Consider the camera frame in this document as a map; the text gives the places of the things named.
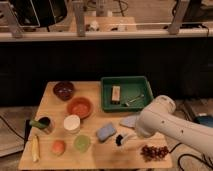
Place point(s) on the orange fruit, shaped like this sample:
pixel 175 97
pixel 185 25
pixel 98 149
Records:
pixel 58 147

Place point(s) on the blue sponge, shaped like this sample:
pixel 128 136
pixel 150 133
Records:
pixel 105 132

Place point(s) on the grey folded cloth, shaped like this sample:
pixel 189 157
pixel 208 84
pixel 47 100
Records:
pixel 129 121

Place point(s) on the brown dried grape bunch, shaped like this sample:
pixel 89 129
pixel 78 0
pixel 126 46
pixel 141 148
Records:
pixel 154 153

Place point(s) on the yellow corn cob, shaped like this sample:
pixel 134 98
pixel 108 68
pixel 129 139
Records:
pixel 35 150

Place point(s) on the green cup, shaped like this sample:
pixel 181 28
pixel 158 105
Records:
pixel 82 143

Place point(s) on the white cup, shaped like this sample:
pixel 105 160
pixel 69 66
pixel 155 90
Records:
pixel 72 123

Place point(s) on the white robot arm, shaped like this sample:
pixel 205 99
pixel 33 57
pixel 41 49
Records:
pixel 158 117

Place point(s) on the green plastic tray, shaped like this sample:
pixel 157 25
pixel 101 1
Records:
pixel 130 87

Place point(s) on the blue device on floor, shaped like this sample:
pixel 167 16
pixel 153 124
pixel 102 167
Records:
pixel 205 120

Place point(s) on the metal utensil in tray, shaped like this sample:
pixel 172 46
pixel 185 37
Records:
pixel 127 103

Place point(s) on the red orange bowl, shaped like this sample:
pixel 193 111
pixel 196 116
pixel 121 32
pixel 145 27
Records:
pixel 80 106

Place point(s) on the white horizontal rail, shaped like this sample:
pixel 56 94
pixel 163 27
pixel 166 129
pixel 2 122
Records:
pixel 139 34

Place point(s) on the wooden block in tray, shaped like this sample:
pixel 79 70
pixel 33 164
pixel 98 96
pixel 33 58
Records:
pixel 115 94

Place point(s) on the dark brown bowl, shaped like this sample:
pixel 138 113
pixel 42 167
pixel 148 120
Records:
pixel 64 90

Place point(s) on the white handled black brush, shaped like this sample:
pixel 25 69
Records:
pixel 121 139

